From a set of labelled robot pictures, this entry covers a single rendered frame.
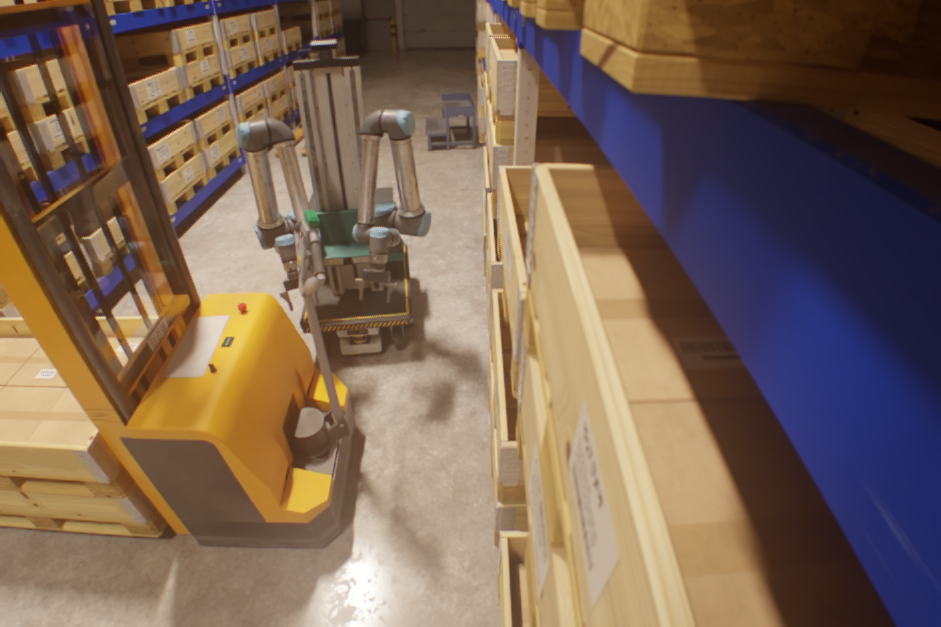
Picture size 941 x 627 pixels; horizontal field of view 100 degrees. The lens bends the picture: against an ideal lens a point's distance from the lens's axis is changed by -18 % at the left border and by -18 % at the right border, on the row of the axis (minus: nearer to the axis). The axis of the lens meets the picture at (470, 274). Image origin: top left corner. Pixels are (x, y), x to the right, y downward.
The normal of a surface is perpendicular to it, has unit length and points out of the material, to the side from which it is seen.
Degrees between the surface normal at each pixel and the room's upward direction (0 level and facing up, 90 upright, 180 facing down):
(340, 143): 90
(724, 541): 0
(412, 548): 0
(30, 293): 90
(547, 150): 90
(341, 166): 90
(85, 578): 0
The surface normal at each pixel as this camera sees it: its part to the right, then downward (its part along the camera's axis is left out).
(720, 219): -1.00, 0.00
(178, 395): 0.00, -0.83
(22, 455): 0.05, 0.55
